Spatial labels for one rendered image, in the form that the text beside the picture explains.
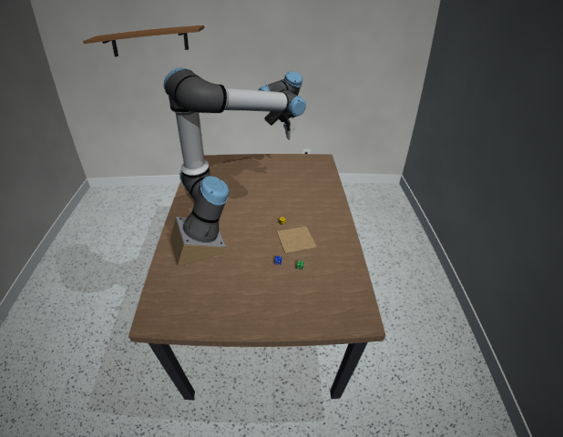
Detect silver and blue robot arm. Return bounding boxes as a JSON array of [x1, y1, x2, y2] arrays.
[[164, 67, 306, 242]]

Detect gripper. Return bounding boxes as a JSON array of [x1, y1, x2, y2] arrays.
[[279, 112, 295, 140]]

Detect tan flat mat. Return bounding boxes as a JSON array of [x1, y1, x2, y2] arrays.
[[277, 226, 316, 254]]

